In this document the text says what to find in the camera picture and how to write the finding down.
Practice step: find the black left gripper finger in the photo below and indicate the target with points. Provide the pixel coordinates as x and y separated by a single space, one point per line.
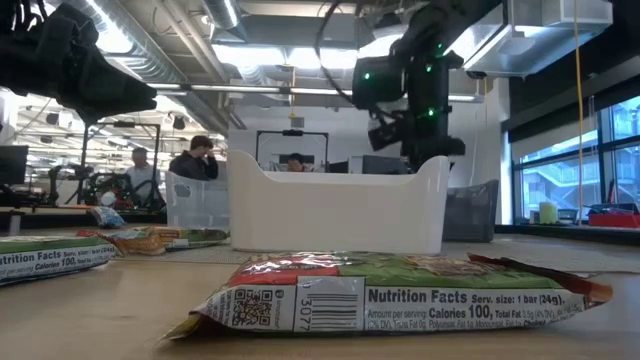
110 97

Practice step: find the blue granola bar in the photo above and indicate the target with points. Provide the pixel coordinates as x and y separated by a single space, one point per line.
107 216

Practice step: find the green orange granola bar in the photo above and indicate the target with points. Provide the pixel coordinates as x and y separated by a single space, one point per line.
170 239

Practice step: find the green red granola bar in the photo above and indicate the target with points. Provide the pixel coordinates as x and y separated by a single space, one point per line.
400 280
45 255

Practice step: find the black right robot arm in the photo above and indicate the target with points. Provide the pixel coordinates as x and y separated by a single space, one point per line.
427 75

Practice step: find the grey desk monitor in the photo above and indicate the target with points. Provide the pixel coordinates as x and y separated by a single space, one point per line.
385 165

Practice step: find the dark grey bin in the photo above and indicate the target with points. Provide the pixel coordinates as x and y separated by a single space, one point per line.
470 212

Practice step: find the person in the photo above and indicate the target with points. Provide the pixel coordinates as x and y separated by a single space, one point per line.
141 175
296 162
194 165

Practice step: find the white plastic bin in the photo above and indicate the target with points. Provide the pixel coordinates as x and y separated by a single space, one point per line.
340 210

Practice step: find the black computer monitor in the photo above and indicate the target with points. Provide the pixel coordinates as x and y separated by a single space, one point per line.
12 165

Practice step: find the long ceiling light strip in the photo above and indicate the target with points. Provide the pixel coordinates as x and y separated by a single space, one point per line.
235 88

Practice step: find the yellow green container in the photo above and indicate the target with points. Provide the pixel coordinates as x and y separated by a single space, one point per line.
548 212

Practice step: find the clear plastic bin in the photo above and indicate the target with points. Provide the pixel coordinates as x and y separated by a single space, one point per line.
195 200

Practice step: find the red box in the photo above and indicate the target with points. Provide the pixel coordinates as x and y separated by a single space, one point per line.
614 220

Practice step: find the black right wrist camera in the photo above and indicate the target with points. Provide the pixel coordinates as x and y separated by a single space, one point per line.
382 132

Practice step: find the silver round ceiling duct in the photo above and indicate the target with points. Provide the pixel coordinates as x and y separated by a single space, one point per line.
150 60

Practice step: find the black background rig frame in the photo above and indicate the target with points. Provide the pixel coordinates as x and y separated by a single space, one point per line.
157 160

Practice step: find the black frame with camera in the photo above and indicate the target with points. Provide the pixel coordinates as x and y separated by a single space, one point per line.
292 133

